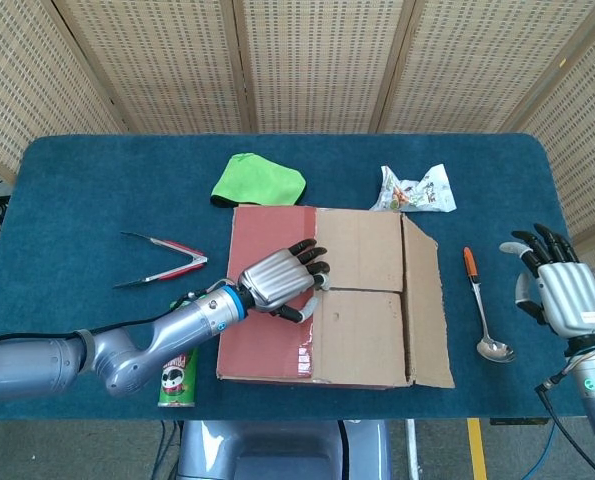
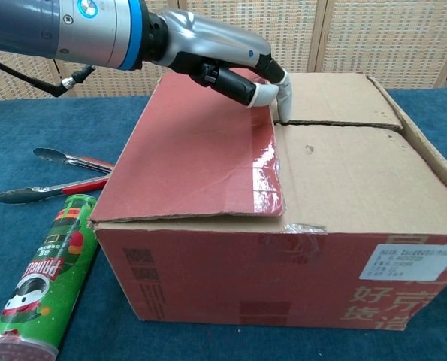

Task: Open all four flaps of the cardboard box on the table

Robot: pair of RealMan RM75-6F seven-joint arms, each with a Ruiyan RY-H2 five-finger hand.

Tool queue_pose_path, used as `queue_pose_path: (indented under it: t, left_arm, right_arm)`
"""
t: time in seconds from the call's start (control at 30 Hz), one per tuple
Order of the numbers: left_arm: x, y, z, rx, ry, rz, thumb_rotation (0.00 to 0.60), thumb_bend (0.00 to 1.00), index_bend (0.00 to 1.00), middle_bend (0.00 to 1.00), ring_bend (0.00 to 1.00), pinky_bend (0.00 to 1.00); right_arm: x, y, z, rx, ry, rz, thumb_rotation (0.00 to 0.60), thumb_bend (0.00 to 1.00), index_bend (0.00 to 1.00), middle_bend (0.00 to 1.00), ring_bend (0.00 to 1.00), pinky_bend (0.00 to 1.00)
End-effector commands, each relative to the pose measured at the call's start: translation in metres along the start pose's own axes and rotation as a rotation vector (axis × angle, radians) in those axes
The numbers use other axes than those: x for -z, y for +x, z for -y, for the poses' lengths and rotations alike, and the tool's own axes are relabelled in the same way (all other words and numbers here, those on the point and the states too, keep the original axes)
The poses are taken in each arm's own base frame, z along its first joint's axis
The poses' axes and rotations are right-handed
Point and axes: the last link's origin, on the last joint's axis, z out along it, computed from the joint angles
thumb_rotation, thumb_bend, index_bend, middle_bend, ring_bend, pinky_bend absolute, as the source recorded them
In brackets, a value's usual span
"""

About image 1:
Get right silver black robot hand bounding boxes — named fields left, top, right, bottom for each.
left=499, top=223, right=595, bottom=346

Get metal spoon with orange handle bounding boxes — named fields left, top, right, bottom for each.
left=462, top=246, right=517, bottom=364

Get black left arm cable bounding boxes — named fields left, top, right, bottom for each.
left=0, top=279, right=233, bottom=351

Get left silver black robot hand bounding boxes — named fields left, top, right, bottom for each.
left=236, top=238, right=332, bottom=324

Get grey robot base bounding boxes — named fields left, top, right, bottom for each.
left=176, top=418, right=393, bottom=480

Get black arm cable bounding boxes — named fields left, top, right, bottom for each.
left=0, top=279, right=233, bottom=351
left=534, top=344, right=595, bottom=480

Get blue felt table cover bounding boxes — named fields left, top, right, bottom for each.
left=0, top=132, right=595, bottom=421

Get metal tongs with red grips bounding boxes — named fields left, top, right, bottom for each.
left=112, top=230, right=209, bottom=290

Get white crumpled snack packet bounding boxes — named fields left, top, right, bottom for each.
left=369, top=163, right=457, bottom=214

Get red cardboard shipping box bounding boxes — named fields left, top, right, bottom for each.
left=215, top=203, right=456, bottom=390

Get white metal pole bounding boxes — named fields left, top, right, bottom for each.
left=405, top=418, right=422, bottom=480

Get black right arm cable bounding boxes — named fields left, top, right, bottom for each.
left=534, top=344, right=595, bottom=480

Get bright green cloth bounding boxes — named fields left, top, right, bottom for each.
left=209, top=153, right=307, bottom=209

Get green Pringles can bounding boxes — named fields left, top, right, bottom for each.
left=156, top=298, right=199, bottom=409

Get woven rattan folding screen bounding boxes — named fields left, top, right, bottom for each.
left=0, top=0, right=595, bottom=361

